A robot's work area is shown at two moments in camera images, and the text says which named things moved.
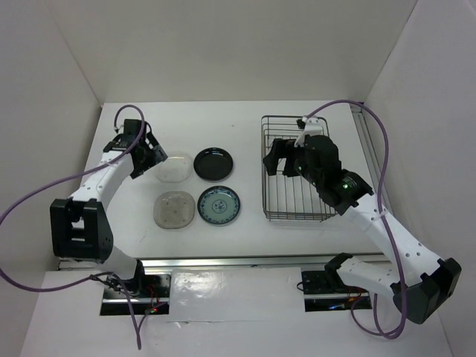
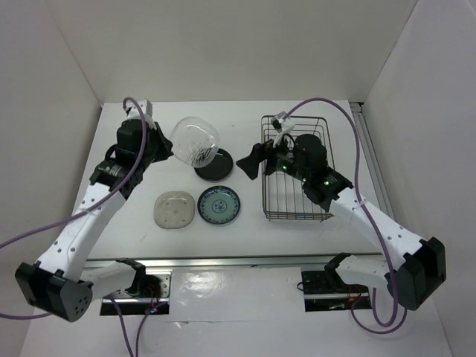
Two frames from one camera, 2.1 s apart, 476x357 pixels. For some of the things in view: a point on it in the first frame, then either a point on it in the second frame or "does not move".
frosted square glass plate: x=173 y=210 does not move
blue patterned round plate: x=219 y=204 does not move
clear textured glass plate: x=177 y=168 -> x=194 y=140
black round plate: x=213 y=163 does not move
